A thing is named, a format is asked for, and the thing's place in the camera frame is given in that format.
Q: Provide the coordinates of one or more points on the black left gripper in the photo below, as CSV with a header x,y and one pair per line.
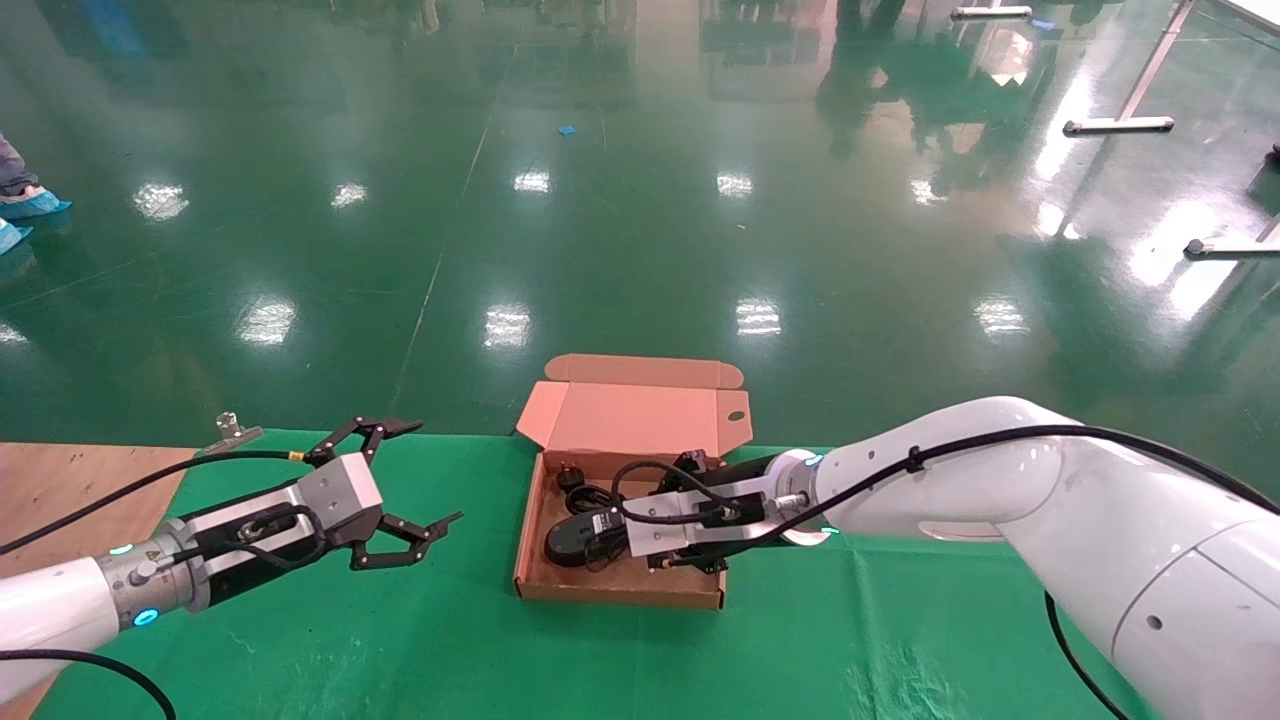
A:
x,y
240,570

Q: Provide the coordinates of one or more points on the metal binder clip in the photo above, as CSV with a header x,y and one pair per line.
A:
x,y
232,433

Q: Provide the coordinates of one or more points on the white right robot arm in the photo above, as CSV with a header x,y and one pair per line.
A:
x,y
1100,520

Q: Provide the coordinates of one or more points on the white metal floor bar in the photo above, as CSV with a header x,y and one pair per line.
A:
x,y
990,12

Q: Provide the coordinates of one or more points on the green table cloth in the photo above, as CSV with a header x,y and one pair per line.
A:
x,y
400,650

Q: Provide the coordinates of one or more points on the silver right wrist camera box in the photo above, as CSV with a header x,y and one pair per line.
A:
x,y
700,520

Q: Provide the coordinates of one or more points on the white table top corner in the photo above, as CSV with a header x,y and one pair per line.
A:
x,y
1255,12

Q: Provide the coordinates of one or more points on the open brown cardboard box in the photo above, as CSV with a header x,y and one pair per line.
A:
x,y
640,420

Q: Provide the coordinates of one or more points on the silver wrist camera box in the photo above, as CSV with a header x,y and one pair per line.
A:
x,y
340,495
700,520

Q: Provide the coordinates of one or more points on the blue shoe cover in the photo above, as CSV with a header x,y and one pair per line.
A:
x,y
30,205
10,237

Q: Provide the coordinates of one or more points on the grey table foot bar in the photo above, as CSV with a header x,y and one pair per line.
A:
x,y
1230,249

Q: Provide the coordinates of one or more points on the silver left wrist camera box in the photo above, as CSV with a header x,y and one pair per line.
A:
x,y
340,495

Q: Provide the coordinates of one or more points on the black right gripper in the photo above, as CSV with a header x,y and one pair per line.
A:
x,y
745,472

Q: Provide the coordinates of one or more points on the white metal table leg stand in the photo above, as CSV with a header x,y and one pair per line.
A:
x,y
1120,125

